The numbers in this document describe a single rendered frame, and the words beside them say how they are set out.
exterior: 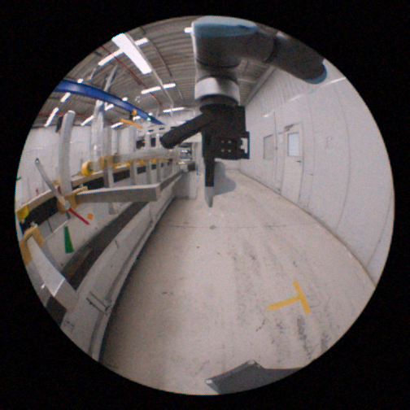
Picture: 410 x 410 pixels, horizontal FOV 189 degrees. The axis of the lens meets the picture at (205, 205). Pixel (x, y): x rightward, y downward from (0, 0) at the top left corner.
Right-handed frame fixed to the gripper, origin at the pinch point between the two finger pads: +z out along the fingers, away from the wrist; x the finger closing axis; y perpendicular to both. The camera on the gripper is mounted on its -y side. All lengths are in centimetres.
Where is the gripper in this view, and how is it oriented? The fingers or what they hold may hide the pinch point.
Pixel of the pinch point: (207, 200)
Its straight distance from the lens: 26.2
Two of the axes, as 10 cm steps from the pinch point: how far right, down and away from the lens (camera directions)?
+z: 0.0, 9.4, 3.5
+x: -0.5, -3.5, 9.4
